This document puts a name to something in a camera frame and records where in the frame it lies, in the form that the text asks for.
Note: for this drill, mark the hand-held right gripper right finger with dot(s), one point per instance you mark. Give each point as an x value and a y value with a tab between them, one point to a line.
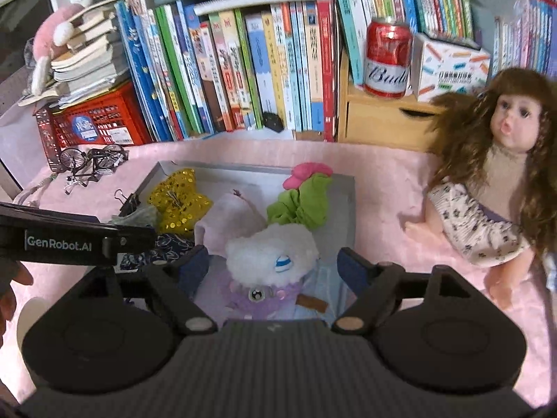
350	266

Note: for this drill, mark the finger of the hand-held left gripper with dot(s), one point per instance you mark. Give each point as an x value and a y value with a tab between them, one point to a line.
130	240

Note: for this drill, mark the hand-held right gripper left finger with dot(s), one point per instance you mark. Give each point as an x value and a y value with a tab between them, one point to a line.
196	266

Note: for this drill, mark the pale green cloth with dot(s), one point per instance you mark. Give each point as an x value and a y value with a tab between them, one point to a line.
139	218

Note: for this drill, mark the light blue cloth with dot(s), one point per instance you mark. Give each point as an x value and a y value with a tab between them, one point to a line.
324	283

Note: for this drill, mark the dark floral cloth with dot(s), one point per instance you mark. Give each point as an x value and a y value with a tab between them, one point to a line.
165	244

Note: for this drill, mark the pale pink cloth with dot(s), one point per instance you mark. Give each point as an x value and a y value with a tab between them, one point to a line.
226	222

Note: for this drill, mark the purple plush piece with eye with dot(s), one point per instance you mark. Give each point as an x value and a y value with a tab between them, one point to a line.
243	300

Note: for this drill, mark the yellow sequin bow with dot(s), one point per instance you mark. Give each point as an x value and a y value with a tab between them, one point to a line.
178	204

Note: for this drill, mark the white fluffy plush toy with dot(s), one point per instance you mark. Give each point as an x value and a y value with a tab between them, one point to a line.
270	248

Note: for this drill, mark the magenta cap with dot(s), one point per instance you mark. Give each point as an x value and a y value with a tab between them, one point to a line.
304	172

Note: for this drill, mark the grey storage box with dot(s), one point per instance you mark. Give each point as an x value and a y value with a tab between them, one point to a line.
261	179

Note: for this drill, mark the person's left hand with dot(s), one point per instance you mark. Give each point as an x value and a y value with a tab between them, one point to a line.
11	296

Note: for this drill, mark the black binder clip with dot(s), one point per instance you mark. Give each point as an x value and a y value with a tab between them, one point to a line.
128	202

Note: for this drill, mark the cream round object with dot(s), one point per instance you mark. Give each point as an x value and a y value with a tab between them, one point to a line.
30	318

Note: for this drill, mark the miniature metal bicycle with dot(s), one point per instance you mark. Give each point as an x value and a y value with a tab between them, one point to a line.
108	154
74	159

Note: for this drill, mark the pink blanket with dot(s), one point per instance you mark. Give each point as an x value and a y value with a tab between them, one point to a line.
383	183

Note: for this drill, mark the dark red slim book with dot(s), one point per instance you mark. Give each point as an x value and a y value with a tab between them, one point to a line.
48	139

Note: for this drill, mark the red plastic basket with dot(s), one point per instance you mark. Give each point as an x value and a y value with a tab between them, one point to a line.
104	117

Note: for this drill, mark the wooden drawer box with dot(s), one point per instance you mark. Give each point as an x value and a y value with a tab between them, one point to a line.
383	117

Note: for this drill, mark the small black object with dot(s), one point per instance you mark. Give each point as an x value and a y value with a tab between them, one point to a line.
273	122

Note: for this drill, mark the stack of worn paperback books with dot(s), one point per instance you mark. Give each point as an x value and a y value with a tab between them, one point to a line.
87	65

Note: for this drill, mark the row of upright colourful books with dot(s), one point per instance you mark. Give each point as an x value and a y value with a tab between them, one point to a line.
243	74

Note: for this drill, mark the pink plush toy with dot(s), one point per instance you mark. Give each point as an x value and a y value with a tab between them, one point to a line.
48	30

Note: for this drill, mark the red drink can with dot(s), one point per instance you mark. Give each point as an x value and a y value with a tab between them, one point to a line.
387	56

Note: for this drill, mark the brown haired doll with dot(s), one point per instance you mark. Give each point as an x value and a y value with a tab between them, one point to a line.
513	117

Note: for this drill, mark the white patterned cardboard box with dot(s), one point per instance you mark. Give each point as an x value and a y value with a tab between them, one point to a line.
452	69

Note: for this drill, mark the white framed window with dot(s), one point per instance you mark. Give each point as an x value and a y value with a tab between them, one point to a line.
21	21

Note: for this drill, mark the tall teal book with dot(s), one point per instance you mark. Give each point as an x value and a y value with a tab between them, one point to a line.
348	21

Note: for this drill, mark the white spiral bound book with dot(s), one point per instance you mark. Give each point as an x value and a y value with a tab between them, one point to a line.
261	2

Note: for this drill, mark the row of thin striped books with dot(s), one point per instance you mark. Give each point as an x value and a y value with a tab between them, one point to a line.
435	0

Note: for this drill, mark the grey plastic bag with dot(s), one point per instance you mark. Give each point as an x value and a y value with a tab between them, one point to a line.
491	13

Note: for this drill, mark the row of pale blue books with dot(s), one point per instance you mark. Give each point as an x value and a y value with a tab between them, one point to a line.
531	30

